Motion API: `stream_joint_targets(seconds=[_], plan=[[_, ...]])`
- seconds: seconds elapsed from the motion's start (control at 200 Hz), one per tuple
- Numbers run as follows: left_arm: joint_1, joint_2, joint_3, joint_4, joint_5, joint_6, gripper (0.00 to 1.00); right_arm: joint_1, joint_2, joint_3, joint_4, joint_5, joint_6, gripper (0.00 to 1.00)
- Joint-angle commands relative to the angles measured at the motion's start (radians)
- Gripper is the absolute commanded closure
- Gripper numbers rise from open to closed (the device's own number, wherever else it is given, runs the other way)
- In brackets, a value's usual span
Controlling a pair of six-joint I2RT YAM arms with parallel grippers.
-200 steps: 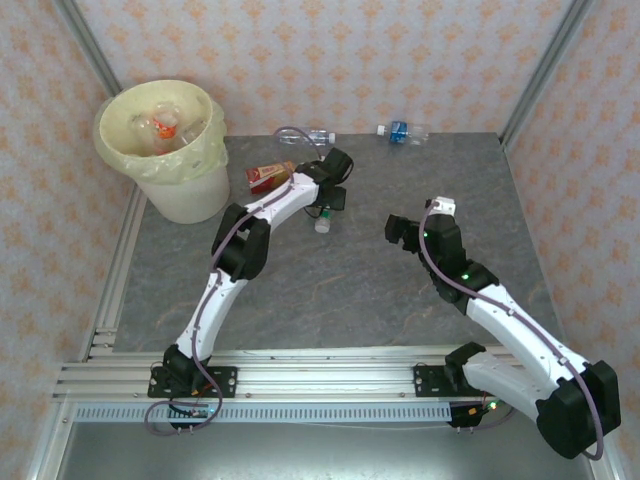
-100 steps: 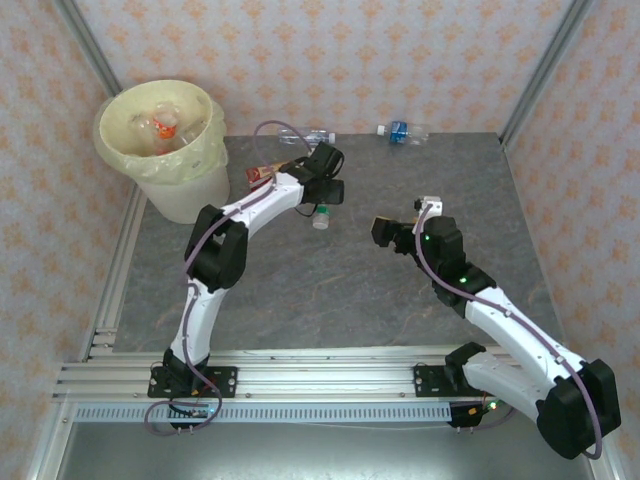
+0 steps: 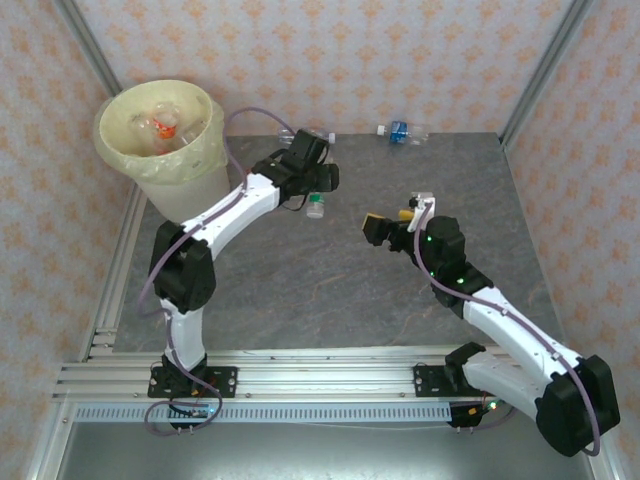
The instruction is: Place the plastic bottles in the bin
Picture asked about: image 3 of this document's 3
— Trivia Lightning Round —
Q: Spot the clear bottle green cap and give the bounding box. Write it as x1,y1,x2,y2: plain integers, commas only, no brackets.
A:
305,192,327,220

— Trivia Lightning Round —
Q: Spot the blue label bottle white cap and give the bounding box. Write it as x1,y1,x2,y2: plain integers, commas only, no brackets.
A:
376,119,431,146

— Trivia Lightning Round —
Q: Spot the pale yellow bin liner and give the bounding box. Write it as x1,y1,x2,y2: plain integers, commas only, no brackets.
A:
93,78,232,181

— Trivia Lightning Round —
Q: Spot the cream plastic bin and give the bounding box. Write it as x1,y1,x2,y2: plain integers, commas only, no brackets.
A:
93,78,232,224

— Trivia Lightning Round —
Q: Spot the clear bottle pale blue label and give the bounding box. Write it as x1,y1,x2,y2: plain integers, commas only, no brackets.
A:
276,127,337,147

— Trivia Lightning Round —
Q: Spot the small circuit board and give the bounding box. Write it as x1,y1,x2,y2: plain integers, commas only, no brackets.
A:
467,398,511,417
167,402,214,421

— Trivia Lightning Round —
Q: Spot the grey metal shelf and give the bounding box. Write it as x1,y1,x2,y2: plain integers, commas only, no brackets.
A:
27,399,619,480

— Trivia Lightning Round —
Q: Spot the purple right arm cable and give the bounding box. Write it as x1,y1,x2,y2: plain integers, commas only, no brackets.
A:
410,202,601,457

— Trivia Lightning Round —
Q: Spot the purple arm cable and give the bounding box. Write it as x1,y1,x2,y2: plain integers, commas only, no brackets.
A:
137,107,301,436
410,202,601,457

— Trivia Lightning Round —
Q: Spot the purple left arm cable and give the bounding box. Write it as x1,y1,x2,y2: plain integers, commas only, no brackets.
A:
137,107,301,436

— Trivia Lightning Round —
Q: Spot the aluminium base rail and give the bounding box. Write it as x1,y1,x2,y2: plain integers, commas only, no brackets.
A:
52,349,600,402

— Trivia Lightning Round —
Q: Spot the aluminium side rail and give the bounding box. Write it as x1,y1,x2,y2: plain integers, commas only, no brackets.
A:
79,184,151,362

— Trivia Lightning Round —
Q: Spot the aluminium frame post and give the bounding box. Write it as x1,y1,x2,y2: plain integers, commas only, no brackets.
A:
499,0,596,149
53,0,121,94

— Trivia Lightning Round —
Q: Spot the white slotted cable duct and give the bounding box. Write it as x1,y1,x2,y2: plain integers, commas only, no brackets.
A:
74,403,454,424

